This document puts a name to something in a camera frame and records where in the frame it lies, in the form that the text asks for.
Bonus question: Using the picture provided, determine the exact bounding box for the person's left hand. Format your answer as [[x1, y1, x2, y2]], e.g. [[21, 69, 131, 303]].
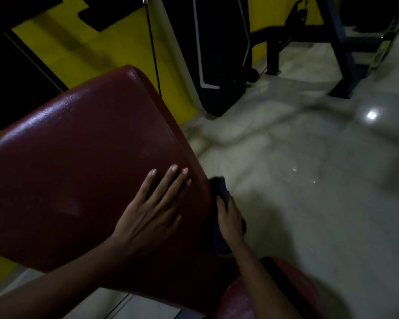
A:
[[109, 164, 192, 258]]

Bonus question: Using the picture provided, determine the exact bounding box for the person's right hand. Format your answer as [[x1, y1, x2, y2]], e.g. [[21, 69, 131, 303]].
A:
[[215, 195, 246, 252]]

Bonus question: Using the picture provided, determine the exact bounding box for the dark grey green cloth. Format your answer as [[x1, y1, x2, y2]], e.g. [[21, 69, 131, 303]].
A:
[[207, 175, 247, 258]]

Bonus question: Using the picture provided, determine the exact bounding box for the maroon padded backrest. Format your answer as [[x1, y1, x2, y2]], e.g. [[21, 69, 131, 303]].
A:
[[0, 0, 325, 319]]

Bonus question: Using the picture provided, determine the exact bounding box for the person's right forearm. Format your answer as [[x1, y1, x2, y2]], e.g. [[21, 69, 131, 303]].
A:
[[227, 241, 303, 319]]

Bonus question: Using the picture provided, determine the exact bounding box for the person's left forearm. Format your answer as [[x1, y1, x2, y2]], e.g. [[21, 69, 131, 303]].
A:
[[0, 235, 147, 319]]

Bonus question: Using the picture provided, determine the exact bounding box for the black white weight stack tower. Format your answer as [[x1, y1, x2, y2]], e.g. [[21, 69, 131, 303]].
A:
[[159, 0, 260, 117]]

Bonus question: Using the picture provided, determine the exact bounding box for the black cable with steel clip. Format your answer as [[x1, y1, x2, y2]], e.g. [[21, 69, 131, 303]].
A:
[[141, 0, 163, 98]]

